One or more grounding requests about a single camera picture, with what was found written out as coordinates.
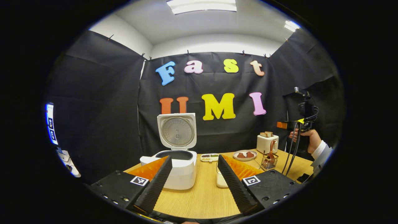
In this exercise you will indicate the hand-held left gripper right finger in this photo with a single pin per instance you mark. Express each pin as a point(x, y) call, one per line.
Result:
point(231, 183)

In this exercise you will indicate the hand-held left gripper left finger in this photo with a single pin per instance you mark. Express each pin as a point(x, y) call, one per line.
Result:
point(155, 183)

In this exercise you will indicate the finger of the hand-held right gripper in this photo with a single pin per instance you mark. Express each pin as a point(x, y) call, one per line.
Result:
point(289, 125)

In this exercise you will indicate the white rice container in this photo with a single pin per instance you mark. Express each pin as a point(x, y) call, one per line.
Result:
point(221, 182)

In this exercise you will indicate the white rice cooker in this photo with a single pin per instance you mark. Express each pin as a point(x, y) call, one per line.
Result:
point(183, 174)

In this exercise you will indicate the brown wooden spoon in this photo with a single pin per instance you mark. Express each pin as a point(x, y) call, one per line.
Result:
point(272, 149)

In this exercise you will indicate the toasted bread slice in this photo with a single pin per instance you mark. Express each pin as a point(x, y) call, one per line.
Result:
point(269, 133)
point(263, 134)

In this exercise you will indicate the white round plate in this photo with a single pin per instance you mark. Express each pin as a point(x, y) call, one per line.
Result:
point(245, 159)

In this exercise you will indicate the brown meat piece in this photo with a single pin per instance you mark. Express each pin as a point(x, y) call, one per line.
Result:
point(241, 155)
point(250, 154)

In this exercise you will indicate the white toaster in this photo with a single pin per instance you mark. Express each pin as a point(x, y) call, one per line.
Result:
point(266, 144)

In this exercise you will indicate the white divided bean dish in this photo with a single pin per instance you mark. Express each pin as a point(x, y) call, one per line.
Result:
point(210, 157)

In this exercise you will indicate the small black object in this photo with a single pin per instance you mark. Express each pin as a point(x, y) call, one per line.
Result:
point(303, 178)

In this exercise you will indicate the small ceiling light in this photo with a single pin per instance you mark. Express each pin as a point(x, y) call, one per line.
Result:
point(291, 26)

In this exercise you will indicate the black backdrop cloth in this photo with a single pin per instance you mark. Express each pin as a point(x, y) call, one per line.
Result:
point(102, 109)

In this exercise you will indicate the computer monitor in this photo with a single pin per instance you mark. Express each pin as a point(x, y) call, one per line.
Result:
point(51, 124)

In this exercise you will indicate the long ceiling light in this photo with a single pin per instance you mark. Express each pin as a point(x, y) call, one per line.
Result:
point(202, 6)

